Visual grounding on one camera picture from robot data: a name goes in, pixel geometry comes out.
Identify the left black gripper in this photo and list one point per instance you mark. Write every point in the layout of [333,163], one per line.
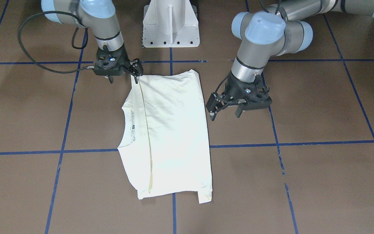
[230,92]

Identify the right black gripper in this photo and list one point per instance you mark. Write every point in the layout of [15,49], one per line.
[124,60]

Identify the cream long sleeve shirt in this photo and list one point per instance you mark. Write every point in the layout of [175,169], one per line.
[165,144]

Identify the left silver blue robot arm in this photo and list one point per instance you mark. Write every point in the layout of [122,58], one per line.
[278,29]

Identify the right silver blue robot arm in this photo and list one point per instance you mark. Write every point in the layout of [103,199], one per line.
[99,16]

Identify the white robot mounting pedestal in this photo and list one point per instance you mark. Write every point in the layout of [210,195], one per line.
[170,23]

